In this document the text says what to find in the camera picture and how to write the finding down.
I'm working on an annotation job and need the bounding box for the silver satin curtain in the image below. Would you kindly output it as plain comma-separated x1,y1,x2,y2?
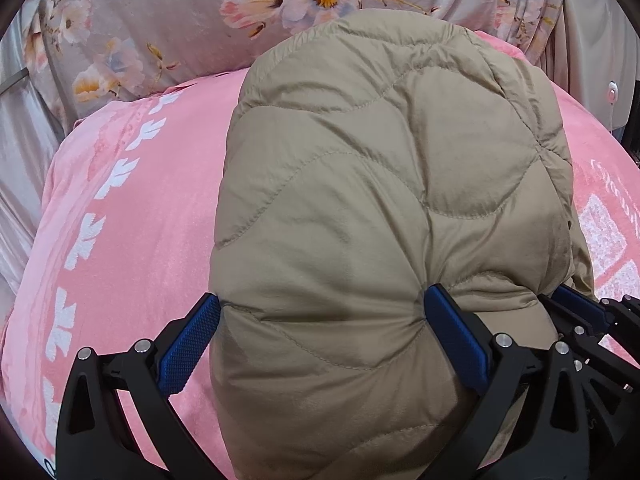
1,10,63,320

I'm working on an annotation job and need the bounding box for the khaki quilted puffer jacket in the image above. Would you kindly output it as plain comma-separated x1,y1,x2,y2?
209,10,594,479

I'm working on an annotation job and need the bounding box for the grey floral quilt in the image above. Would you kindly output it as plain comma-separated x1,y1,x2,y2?
18,0,563,129

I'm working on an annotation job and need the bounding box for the pink bow-print blanket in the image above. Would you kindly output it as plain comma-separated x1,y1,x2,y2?
0,29,640,480

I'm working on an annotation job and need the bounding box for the white cable with switch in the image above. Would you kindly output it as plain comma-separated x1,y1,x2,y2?
602,34,622,134

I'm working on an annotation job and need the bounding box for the beige pleated curtain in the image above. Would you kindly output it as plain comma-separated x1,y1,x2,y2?
537,0,639,139

